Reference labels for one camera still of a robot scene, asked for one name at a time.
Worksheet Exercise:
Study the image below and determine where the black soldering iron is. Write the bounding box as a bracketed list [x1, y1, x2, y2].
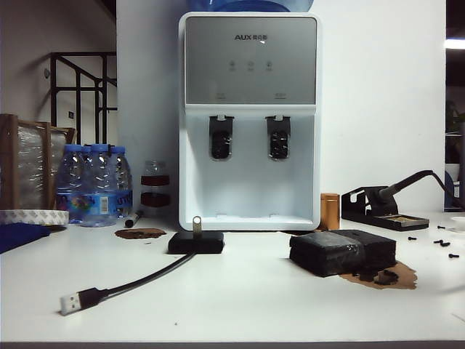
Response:
[373, 169, 465, 205]

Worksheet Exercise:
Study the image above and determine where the large brown paper scrap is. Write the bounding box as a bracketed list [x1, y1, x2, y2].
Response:
[337, 262, 418, 291]

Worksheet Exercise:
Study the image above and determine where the blue water jug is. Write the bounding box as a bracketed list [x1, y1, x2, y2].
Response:
[185, 0, 315, 12]

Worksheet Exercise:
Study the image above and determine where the black dispenser tap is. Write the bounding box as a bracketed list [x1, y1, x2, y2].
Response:
[265, 114, 291, 161]
[209, 114, 234, 161]

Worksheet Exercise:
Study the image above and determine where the glass jar with red bands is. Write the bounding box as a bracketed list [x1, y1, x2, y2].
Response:
[140, 159, 171, 217]

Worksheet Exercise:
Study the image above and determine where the black USB hub cable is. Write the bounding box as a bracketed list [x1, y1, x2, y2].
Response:
[60, 252, 195, 316]

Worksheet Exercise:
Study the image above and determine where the blue cloth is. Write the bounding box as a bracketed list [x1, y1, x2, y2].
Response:
[0, 222, 52, 254]

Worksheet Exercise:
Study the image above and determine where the black USB hub box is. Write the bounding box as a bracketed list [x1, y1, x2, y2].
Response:
[166, 231, 225, 254]

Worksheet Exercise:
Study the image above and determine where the small brown paper scrap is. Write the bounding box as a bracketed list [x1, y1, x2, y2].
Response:
[114, 228, 167, 240]

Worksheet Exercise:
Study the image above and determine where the black stair railing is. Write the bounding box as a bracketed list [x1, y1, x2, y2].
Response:
[49, 52, 118, 146]

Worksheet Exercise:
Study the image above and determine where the black sponge block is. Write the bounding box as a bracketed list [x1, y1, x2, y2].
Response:
[288, 228, 397, 278]

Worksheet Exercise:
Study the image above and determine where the white tape roll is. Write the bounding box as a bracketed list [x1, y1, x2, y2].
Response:
[0, 209, 70, 226]

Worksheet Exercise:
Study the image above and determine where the black soldering iron stand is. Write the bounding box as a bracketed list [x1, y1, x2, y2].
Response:
[341, 185, 430, 232]

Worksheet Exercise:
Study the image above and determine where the copper metal cylinder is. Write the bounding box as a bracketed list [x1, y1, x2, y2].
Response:
[320, 193, 341, 230]

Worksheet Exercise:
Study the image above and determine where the white AUX water dispenser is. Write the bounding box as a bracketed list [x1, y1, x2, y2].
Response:
[177, 11, 323, 232]

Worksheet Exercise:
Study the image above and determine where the black sponge crumb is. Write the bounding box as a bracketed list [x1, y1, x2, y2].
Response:
[373, 268, 400, 286]

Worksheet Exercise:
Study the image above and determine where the black marker pen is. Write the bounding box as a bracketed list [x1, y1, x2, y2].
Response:
[124, 209, 142, 228]

